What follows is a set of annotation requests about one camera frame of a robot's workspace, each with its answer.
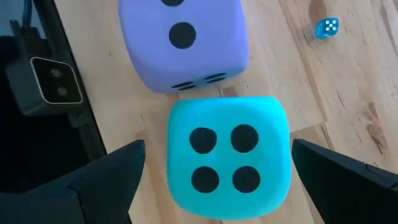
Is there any grey table-level camera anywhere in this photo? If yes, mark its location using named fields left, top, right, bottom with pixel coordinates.
left=6, top=55, right=84, bottom=116

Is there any teal plush die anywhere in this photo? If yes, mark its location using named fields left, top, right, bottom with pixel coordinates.
left=167, top=96, right=292, bottom=220

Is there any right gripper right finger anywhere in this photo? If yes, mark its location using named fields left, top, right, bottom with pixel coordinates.
left=291, top=138, right=398, bottom=224

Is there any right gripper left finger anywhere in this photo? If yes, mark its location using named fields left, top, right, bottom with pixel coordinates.
left=0, top=139, right=146, bottom=224

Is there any black aluminium table frame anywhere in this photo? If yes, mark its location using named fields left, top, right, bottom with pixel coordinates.
left=34, top=0, right=106, bottom=162

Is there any small blue translucent die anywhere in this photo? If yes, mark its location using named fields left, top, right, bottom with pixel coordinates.
left=315, top=17, right=340, bottom=40

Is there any purple plush die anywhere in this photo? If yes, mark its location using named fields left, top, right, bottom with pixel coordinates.
left=118, top=0, right=249, bottom=94

